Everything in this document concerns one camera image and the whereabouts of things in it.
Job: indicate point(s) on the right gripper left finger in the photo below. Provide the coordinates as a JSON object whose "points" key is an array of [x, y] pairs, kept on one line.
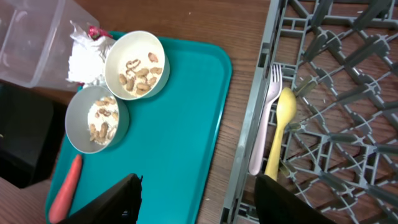
{"points": [[119, 204]]}

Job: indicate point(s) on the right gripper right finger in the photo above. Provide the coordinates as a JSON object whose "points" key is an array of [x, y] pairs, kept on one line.
{"points": [[275, 204]]}

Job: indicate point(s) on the orange carrot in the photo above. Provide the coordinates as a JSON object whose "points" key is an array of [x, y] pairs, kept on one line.
{"points": [[63, 201]]}

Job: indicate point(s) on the yellow plastic spoon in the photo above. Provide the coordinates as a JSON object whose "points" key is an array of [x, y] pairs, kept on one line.
{"points": [[285, 112]]}

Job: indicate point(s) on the white plastic fork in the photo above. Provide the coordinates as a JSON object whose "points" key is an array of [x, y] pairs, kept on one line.
{"points": [[273, 92]]}

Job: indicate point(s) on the grey dishwasher rack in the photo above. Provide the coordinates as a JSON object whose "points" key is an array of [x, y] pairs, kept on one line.
{"points": [[339, 154]]}

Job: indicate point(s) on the teal plastic tray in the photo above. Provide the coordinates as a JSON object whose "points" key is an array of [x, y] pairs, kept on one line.
{"points": [[171, 137]]}

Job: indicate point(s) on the grey bowl with peanuts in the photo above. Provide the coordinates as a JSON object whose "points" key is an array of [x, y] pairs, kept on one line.
{"points": [[96, 120]]}

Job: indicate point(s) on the black plastic tray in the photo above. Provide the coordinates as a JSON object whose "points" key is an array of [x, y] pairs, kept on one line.
{"points": [[32, 131]]}

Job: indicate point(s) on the cream bowl with peanuts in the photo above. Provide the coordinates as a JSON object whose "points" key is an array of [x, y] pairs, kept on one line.
{"points": [[136, 66]]}

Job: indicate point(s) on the crumpled white paper napkin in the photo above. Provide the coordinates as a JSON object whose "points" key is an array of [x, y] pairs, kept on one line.
{"points": [[87, 60]]}

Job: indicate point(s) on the red wrapper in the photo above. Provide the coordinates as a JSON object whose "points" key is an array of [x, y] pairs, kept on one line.
{"points": [[95, 33]]}

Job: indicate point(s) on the clear plastic bin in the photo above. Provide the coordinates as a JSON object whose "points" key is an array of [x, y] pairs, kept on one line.
{"points": [[36, 43]]}

